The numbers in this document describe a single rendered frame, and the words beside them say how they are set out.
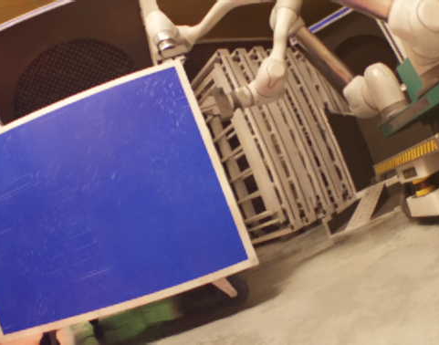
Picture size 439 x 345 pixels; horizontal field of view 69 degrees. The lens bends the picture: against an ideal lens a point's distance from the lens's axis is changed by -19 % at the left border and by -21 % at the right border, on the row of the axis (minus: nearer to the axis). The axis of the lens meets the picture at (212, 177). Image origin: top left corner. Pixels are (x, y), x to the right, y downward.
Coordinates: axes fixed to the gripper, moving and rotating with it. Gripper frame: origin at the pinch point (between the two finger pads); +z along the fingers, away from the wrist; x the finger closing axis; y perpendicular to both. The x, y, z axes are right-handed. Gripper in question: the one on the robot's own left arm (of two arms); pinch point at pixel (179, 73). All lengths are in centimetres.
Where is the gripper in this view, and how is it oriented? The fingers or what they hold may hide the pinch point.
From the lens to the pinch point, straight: 151.7
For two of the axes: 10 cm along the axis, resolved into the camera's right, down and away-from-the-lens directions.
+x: 9.3, -3.3, 1.7
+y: 0.5, -3.5, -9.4
